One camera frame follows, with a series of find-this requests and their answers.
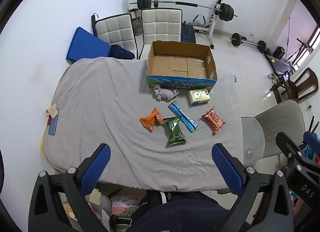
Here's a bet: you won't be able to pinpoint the dark wooden chair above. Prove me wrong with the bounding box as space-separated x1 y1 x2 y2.
269 67 320 102

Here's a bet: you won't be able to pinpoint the white padded chair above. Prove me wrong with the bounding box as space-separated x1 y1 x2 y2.
138 8 183 60
95 13 138 58

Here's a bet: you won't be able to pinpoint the yellow tissue pack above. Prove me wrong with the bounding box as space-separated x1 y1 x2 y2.
188 88 211 106

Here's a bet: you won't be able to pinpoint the beige plastic chair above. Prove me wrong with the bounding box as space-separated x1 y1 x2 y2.
241 99 313 170

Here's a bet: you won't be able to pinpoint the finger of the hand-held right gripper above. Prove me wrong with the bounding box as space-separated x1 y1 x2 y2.
276 132 309 170
303 131 320 165

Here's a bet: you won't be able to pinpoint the short barbell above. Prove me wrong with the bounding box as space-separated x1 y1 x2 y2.
230 32 267 53

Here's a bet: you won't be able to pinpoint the orange snack packet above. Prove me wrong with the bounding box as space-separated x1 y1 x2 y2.
139 107 163 133

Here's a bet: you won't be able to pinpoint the beige paper piece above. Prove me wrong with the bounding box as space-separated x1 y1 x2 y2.
46 105 59 119

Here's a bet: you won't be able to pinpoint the long blue snack packet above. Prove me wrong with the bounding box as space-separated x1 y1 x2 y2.
167 100 200 134

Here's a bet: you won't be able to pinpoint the red snack packet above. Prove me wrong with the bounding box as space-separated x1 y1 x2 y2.
201 107 227 134

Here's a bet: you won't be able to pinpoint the clear plastic container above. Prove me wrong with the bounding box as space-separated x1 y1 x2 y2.
86 192 112 231

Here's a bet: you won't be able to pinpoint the black router antennas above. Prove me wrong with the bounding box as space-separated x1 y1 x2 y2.
308 115 320 135

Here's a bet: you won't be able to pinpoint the grey blanket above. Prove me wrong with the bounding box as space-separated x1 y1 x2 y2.
41 56 244 194

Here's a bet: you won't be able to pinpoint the dark blue jacket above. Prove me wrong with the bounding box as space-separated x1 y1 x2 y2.
109 44 135 60

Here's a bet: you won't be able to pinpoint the black treadmill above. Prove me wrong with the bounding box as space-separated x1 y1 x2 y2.
265 52 297 72

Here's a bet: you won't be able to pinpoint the grey exercise handles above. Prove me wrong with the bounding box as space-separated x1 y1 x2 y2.
192 14 207 26

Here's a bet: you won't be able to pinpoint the blue foam mat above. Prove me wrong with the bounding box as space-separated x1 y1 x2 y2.
66 27 112 63

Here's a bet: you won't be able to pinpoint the printed cardboard box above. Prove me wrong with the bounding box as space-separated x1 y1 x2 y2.
146 40 218 90

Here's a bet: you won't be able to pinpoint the black pole bag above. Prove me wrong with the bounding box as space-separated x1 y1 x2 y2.
91 13 98 37

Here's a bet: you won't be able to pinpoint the person's dark blue sweater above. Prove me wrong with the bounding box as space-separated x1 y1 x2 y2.
130 192 250 232

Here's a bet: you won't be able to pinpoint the black tripod stand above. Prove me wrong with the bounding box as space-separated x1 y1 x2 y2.
285 38 313 65

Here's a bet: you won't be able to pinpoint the black speaker box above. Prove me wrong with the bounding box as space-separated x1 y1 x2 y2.
272 47 286 60

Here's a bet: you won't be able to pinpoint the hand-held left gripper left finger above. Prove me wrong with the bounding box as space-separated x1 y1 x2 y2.
28 143 112 232

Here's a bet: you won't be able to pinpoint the blue phone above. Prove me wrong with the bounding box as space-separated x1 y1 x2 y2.
47 116 59 135

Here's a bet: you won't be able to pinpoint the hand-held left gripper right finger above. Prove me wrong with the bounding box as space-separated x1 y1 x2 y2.
211 143 294 232

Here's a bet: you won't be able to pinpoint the light purple sock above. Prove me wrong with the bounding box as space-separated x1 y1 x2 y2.
153 84 180 101

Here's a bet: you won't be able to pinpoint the green snack packet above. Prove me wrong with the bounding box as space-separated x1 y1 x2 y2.
162 116 187 147

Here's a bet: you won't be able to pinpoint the long barbell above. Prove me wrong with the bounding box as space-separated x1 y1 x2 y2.
130 0 238 22

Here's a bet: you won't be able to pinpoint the white barbell rack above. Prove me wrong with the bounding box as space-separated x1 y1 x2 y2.
150 0 227 48

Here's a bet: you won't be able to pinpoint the window with metal grille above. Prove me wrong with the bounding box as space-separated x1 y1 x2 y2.
290 25 320 70

